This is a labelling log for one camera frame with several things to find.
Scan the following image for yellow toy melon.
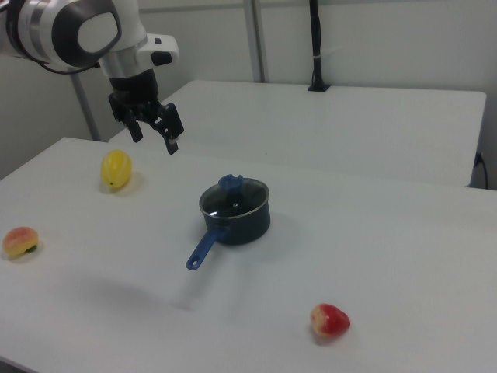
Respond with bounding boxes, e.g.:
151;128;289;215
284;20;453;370
100;149;134;192

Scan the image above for toy peach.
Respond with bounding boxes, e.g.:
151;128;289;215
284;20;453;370
2;227;40;260

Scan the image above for red toy strawberry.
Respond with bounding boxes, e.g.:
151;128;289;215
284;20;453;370
309;302;351;338

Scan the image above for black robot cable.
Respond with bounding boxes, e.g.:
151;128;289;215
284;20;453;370
38;61;103;75

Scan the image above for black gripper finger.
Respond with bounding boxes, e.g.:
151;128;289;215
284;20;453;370
145;102;185;155
115;103;144;144

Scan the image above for grey upright partition post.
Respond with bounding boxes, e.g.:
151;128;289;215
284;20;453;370
243;0;269;83

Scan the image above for dark blue saucepan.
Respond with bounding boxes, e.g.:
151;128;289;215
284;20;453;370
185;176;272;272

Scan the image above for grey slanted partition post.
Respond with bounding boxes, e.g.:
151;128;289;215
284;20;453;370
69;72;103;141

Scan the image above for glass lid with blue knob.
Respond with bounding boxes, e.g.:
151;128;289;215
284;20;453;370
199;173;269;219

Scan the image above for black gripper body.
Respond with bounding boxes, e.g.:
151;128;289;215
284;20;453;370
107;69;161;122

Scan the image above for black wall power cable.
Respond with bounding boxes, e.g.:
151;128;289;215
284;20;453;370
475;151;489;188

